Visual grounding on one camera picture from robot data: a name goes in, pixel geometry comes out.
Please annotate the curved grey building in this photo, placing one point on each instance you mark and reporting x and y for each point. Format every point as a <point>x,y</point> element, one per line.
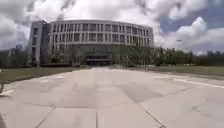
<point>93,38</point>

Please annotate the grey stone slab plaza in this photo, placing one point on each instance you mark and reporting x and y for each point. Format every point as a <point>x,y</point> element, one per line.
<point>106,96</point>

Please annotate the row of trees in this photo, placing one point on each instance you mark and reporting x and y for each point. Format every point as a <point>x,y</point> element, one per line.
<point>160,56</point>

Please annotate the grass strip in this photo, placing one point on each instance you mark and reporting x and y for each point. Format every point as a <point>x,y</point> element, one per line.
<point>30,72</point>
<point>190,70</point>

